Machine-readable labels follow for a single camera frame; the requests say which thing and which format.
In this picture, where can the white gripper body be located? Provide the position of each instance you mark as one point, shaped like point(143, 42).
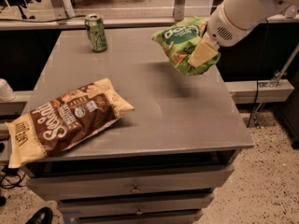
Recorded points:
point(221, 30)

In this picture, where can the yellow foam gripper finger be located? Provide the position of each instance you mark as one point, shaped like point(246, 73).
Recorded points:
point(204, 51)

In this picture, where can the green rice chip bag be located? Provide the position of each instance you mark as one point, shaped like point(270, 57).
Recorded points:
point(180, 40)

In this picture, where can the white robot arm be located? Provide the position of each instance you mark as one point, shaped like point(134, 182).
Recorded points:
point(232, 21)

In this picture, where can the green soda can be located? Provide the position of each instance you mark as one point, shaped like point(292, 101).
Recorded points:
point(96, 32)

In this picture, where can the brown and yellow snack bag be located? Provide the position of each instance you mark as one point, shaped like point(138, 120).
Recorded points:
point(64, 122)

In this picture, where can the grey drawer cabinet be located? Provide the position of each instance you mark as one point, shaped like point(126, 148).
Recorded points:
point(160, 163)

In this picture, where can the white cylindrical object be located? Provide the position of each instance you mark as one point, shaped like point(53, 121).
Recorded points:
point(6, 93)

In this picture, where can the black shoe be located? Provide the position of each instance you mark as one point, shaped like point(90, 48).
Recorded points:
point(42, 216)

